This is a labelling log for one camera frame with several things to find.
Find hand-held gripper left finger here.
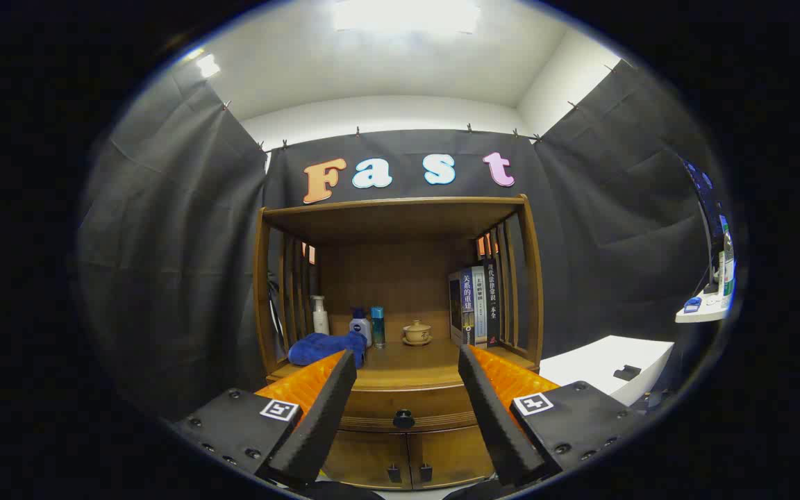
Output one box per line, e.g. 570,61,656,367
171,349,358,490

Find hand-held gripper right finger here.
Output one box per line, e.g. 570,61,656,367
458,344,644,487

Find wooden drawer with black knob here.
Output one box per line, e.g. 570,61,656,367
341,385,478,433

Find wooden countertop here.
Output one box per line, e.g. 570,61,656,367
266,338,538,391

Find wooden cabinet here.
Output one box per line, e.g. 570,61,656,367
253,194,545,490

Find blue towel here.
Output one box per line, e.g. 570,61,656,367
288,331,367,369

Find white bottle with blue cap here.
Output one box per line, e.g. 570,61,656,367
349,308,373,348

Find book with pale spine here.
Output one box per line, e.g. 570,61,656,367
471,266,490,348

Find book with black spine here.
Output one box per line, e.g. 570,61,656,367
483,259,501,348

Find beige lidded teacup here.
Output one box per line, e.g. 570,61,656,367
402,319,433,347

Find grey book with blue spine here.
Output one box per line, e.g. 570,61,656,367
448,267,477,347

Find white shelf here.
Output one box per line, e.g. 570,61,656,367
675,292,733,324

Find clear bottle with green label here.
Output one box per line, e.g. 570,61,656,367
719,222,735,299

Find dark monitor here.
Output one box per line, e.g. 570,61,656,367
681,158,727,292

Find ceiling light panel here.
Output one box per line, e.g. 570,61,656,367
334,0,481,34

